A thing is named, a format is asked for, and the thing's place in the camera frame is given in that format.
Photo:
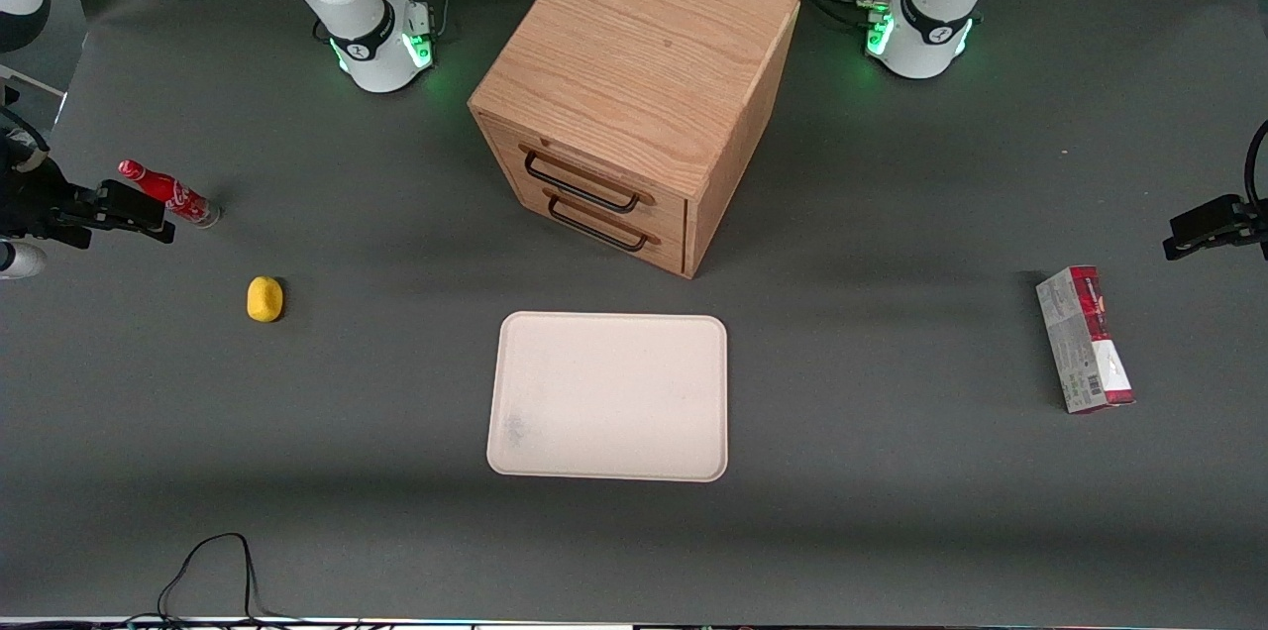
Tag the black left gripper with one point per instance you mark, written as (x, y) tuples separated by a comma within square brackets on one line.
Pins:
[(1220, 218)]

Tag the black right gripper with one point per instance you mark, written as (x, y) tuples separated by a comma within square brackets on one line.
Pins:
[(32, 202)]

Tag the red coke bottle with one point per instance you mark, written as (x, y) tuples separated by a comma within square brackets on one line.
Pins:
[(181, 198)]

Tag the beige rectangular tray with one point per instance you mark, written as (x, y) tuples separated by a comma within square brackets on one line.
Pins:
[(609, 397)]

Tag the yellow lemon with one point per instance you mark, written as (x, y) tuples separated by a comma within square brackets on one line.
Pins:
[(264, 299)]

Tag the red grey carton box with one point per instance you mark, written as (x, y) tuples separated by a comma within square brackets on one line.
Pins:
[(1085, 343)]

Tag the dark grey table mat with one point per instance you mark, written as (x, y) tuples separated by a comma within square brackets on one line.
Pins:
[(892, 511)]

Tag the wooden drawer front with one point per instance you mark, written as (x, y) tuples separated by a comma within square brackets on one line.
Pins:
[(634, 249), (594, 169)]

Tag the wooden two-drawer cabinet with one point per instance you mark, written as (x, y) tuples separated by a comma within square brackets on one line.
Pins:
[(644, 65)]

